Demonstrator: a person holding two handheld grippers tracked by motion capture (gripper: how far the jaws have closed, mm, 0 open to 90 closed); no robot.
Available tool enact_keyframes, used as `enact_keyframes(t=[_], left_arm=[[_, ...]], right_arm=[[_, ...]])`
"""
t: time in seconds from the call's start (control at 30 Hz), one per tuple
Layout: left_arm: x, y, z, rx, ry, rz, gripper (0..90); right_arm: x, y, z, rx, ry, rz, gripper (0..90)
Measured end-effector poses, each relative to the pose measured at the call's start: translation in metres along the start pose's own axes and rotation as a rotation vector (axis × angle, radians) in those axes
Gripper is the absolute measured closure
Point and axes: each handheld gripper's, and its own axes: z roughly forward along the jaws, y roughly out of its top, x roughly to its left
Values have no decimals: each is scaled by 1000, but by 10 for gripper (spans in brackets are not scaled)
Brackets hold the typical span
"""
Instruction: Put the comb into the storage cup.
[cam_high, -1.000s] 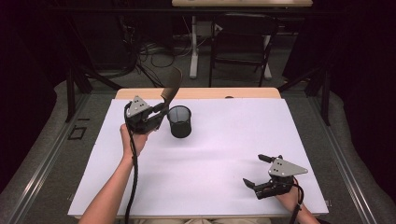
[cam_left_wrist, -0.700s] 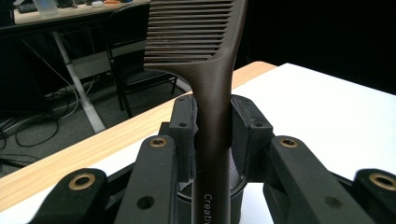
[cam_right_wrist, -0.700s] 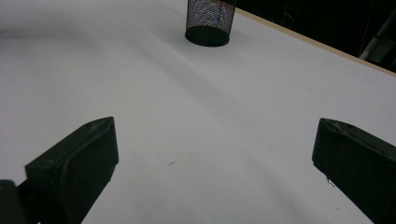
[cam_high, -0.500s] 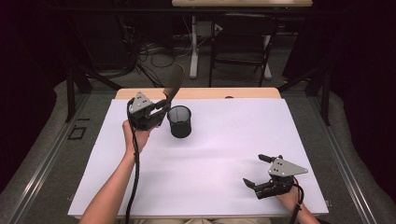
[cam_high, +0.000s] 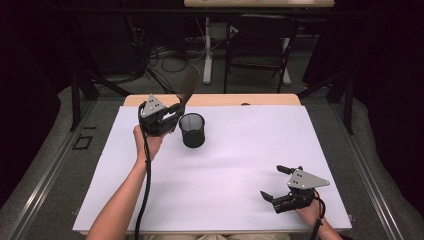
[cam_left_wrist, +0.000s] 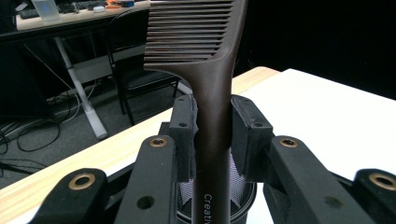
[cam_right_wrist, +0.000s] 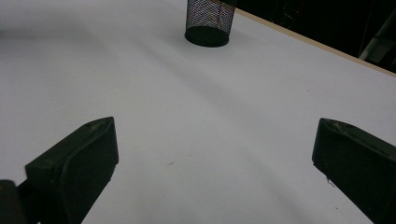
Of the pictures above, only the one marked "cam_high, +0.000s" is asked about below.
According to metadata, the person's left hand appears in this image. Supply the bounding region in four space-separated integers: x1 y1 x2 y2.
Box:
133 124 165 165

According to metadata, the white box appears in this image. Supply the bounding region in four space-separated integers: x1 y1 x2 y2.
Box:
209 22 240 41

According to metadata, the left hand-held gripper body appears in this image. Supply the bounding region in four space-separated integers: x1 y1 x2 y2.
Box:
138 94 179 137

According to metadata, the tangle of black cables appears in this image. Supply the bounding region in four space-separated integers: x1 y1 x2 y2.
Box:
131 16 208 94

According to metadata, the person's right hand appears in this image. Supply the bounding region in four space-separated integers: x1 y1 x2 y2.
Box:
294 191 327 228

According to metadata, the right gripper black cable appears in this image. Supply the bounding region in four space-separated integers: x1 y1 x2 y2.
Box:
309 191 328 240

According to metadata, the light wooden table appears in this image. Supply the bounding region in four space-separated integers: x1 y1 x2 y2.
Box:
72 93 353 236

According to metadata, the black mesh pen holder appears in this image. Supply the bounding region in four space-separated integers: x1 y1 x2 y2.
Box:
178 112 206 149

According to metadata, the black metal stand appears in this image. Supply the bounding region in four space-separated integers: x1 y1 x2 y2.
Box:
297 66 355 136
68 19 133 133

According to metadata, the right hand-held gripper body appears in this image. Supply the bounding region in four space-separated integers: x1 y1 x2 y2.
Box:
272 169 331 214

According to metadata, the white table mat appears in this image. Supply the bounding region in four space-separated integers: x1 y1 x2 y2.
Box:
72 105 353 233

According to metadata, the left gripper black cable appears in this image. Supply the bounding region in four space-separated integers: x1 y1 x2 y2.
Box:
134 101 153 240

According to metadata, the aluminium rail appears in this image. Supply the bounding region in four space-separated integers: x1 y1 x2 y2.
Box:
4 99 98 240
328 102 403 240

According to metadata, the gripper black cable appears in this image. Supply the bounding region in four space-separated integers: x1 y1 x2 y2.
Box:
134 101 153 240
309 191 328 240

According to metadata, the white-legged wooden desk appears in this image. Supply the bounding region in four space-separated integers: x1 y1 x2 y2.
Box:
183 0 336 86

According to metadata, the black chair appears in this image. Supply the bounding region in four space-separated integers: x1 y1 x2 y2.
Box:
223 13 299 94

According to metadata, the black spatula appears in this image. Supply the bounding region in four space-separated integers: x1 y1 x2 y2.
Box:
175 64 201 108

